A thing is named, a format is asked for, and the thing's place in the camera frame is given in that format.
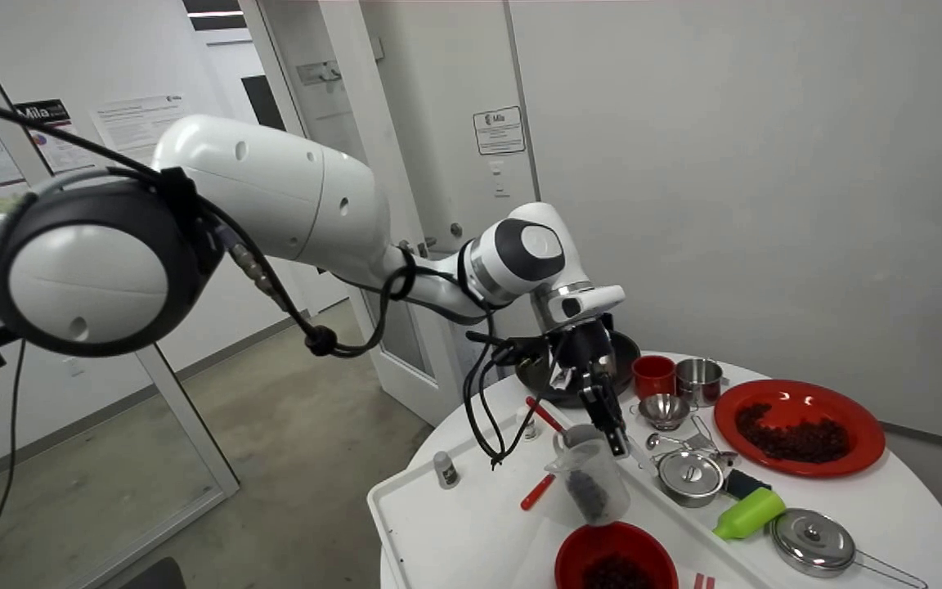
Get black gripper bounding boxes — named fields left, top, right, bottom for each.
left=551, top=322, right=627, bottom=455

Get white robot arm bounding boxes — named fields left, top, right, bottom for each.
left=0, top=115, right=627, bottom=453

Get small steel bowl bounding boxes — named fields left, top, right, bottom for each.
left=642, top=394, right=692, bottom=432

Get red bowl with beans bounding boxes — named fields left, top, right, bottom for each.
left=553, top=523, right=679, bottom=589

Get small red cup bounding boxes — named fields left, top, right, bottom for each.
left=631, top=356, right=679, bottom=400

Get steel cup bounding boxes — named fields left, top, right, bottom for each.
left=679, top=356, right=724, bottom=405

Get round white table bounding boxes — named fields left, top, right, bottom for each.
left=366, top=400, right=942, bottom=589

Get green plastic bottle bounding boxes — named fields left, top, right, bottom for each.
left=717, top=488, right=784, bottom=539

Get small steel cylinder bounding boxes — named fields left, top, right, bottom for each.
left=433, top=453, right=463, bottom=488

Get white cloth red stripes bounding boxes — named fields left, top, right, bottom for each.
left=679, top=565, right=734, bottom=589

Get red plate with beans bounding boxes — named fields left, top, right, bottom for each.
left=713, top=379, right=888, bottom=477

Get orange handled tool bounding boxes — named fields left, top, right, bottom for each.
left=527, top=397, right=565, bottom=435

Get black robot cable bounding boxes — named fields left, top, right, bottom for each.
left=0, top=92, right=564, bottom=472

